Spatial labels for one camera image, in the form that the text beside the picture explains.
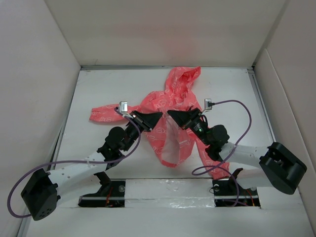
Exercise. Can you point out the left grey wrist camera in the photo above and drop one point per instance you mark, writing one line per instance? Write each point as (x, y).
(123, 107)

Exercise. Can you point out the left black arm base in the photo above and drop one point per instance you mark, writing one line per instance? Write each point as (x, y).
(111, 194)

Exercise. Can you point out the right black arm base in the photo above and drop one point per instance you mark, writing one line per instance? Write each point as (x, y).
(228, 193)

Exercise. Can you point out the pink hooded kids jacket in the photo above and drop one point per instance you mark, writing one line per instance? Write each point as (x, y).
(171, 144)

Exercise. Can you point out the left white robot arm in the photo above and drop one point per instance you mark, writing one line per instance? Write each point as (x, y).
(45, 189)

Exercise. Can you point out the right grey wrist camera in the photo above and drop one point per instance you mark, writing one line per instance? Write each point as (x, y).
(208, 104)

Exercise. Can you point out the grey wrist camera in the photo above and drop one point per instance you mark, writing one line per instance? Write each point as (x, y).
(208, 104)
(123, 107)

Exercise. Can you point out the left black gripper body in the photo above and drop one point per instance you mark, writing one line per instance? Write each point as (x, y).
(132, 130)

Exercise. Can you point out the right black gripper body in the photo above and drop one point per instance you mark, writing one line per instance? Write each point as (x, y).
(198, 126)

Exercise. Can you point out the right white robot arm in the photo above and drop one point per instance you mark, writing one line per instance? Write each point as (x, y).
(273, 166)

